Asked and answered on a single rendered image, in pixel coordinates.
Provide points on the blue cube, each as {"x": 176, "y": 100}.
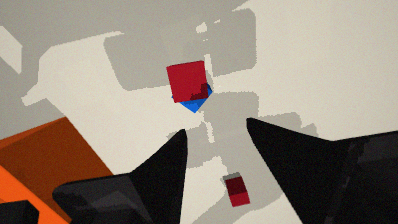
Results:
{"x": 194, "y": 105}

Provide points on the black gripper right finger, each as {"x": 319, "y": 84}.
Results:
{"x": 313, "y": 172}

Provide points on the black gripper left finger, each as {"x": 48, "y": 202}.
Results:
{"x": 154, "y": 189}

